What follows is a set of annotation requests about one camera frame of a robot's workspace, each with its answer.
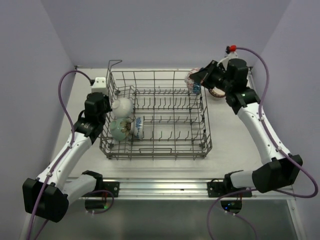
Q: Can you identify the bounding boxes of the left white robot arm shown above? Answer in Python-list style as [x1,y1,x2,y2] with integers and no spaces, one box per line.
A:
[22,92,111,223]

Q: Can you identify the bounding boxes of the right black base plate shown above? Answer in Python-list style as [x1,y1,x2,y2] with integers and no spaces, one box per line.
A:
[206,173,246,198]

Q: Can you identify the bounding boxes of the brown floral ceramic bowl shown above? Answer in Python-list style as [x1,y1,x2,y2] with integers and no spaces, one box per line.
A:
[120,118,132,137]

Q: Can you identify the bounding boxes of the grey wire dish rack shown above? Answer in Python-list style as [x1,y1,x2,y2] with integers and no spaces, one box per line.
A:
[99,60,212,160]

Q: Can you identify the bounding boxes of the pale green ceramic bowl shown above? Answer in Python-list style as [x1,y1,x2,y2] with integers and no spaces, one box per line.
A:
[109,118,126,142]

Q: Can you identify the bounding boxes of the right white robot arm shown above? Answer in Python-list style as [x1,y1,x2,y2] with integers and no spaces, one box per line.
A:
[189,58,303,197]

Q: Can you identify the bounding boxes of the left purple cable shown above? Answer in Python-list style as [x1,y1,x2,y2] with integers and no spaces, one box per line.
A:
[26,71,94,240]

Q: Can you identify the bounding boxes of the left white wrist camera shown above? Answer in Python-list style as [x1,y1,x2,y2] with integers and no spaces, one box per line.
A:
[90,77,108,95]

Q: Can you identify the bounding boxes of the aluminium mounting rail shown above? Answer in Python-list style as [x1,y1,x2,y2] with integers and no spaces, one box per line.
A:
[32,176,295,201]

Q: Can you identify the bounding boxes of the white bowl dark stripes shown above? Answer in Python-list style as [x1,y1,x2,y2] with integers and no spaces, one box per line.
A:
[208,87,226,100]

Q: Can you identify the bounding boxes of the blue floral white bowl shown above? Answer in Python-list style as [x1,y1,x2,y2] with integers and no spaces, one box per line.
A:
[130,116,144,140]

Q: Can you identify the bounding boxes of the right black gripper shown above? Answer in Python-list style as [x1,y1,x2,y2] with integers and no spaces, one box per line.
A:
[189,59,233,93]

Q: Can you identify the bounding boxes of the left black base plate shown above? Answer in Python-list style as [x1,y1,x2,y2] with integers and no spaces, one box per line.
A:
[92,181,120,198]

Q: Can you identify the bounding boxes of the white ribbed ceramic bowl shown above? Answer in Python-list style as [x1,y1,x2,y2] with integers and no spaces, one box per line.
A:
[111,97,134,118]

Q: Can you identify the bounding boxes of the red diamond pattern bowl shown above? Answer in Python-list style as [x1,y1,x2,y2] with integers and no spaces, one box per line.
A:
[184,67,201,95]

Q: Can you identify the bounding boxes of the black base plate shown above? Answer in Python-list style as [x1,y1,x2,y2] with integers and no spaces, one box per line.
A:
[92,181,120,198]
[206,173,246,198]

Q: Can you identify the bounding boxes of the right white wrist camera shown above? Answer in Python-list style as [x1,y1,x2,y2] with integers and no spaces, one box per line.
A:
[217,45,238,70]

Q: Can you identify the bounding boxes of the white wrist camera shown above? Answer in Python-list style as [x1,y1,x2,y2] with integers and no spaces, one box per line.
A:
[217,45,238,70]
[90,77,108,95]

